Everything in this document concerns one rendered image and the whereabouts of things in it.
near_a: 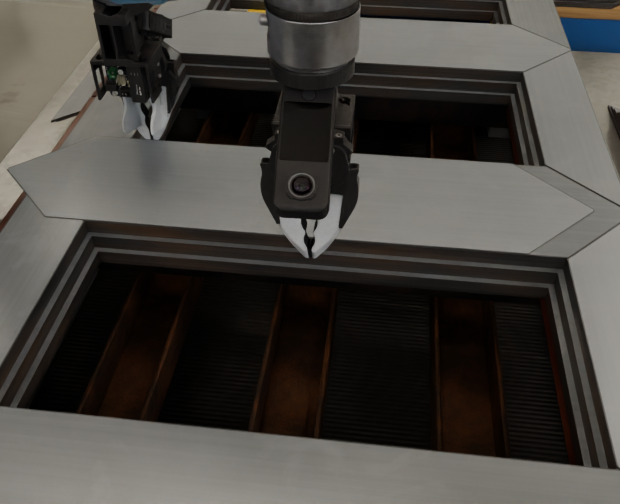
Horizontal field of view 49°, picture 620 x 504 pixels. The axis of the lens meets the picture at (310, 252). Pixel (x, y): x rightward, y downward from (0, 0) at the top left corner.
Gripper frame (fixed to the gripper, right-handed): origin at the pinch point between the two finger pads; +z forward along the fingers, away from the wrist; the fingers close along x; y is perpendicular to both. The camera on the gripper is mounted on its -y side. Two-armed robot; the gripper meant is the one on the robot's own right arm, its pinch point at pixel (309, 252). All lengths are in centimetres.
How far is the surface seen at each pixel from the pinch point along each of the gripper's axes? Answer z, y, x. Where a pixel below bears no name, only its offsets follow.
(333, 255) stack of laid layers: 7.8, 8.4, -1.7
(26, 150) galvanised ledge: 25, 49, 59
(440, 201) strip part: 5.9, 17.7, -14.1
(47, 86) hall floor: 92, 193, 132
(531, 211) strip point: 6.0, 17.0, -24.9
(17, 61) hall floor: 92, 213, 154
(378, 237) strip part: 5.9, 10.0, -6.8
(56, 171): 5.7, 18.2, 35.3
